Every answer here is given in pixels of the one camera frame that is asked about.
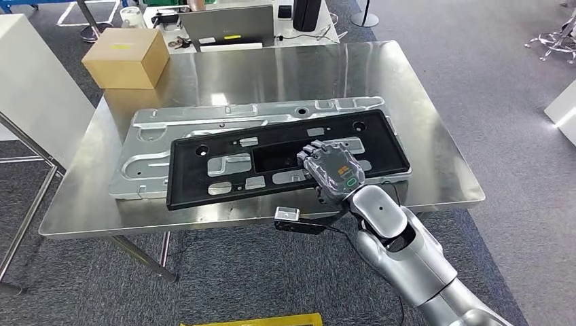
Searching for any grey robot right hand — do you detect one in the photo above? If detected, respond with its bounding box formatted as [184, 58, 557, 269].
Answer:
[297, 140, 366, 206]

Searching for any black plastic plate bracket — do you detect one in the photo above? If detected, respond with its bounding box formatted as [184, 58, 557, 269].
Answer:
[166, 109, 412, 211]

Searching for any stainless steel workbench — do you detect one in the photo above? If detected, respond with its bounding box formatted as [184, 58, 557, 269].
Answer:
[38, 40, 487, 285]

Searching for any white desk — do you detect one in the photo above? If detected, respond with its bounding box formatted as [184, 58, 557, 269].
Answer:
[143, 0, 342, 56]

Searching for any grey round-base stand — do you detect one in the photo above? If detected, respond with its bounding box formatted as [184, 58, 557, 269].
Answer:
[350, 0, 380, 29]

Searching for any black cylinder speaker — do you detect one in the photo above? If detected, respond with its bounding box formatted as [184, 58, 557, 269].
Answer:
[292, 0, 323, 33]

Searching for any yellow floor tape square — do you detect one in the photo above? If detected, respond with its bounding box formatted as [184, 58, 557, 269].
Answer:
[179, 312, 324, 326]

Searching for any grey laptop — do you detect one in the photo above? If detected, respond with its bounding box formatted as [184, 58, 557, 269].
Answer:
[178, 4, 276, 53]

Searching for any large stamped metal panel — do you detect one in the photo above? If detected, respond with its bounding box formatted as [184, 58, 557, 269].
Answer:
[109, 95, 413, 201]

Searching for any bunch of keys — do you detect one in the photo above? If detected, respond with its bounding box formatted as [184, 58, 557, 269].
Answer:
[167, 35, 193, 50]

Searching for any black device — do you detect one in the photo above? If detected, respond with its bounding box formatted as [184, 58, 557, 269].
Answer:
[150, 12, 182, 26]

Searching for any white cabinet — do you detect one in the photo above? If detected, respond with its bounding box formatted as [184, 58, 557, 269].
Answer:
[543, 79, 576, 148]

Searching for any brown cardboard box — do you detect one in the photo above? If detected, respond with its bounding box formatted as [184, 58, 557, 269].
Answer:
[82, 27, 171, 90]

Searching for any white mug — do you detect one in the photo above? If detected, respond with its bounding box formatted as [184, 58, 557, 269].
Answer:
[119, 6, 146, 30]

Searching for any chrome chair base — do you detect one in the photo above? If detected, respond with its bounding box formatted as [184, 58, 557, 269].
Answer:
[524, 9, 576, 65]

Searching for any chrome round-base stand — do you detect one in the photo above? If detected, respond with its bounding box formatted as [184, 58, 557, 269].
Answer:
[74, 0, 123, 44]

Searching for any white board panel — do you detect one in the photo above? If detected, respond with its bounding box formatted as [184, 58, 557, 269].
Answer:
[0, 13, 96, 170]

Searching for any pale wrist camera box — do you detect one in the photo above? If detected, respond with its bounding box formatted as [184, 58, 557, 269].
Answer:
[274, 206, 302, 222]

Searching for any black camera bracket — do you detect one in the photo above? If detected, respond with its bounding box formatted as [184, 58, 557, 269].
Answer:
[274, 211, 359, 236]

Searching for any steel frame table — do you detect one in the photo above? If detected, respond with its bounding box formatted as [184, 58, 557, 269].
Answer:
[0, 111, 67, 289]

